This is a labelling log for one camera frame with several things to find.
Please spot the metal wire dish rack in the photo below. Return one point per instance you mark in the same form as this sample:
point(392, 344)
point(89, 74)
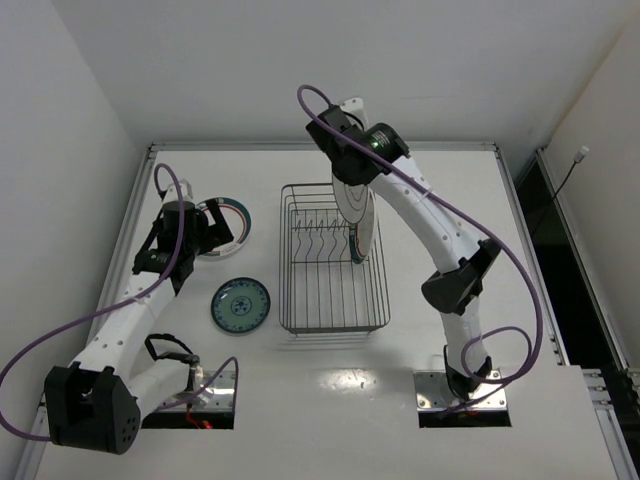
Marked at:
point(321, 290)

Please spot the white plate with flower motif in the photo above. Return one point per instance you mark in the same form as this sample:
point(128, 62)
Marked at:
point(352, 201)

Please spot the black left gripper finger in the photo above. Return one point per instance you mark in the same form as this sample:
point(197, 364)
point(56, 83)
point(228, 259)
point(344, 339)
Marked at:
point(217, 219)
point(213, 238)

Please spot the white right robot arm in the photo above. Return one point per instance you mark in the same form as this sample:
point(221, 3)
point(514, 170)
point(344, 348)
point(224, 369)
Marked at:
point(461, 257)

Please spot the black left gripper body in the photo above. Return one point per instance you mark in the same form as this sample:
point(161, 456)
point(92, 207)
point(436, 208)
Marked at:
point(211, 228)

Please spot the blue patterned small plate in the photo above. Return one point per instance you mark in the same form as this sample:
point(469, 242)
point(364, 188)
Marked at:
point(240, 305)

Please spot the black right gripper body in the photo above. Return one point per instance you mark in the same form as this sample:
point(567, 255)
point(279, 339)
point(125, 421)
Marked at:
point(347, 170)

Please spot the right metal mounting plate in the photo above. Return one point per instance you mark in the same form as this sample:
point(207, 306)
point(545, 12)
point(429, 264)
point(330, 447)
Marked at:
point(434, 396)

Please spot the metal mounting plate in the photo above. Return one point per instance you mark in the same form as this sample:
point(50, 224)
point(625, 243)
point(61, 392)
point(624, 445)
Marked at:
point(217, 397)
point(434, 396)

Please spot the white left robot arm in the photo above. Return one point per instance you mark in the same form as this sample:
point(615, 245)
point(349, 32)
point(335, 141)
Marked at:
point(97, 402)

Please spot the green red rimmed plate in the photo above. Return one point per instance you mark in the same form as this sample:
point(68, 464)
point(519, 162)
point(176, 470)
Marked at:
point(238, 219)
point(362, 234)

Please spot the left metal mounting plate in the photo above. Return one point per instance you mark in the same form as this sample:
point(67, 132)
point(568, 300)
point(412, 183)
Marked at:
point(217, 397)

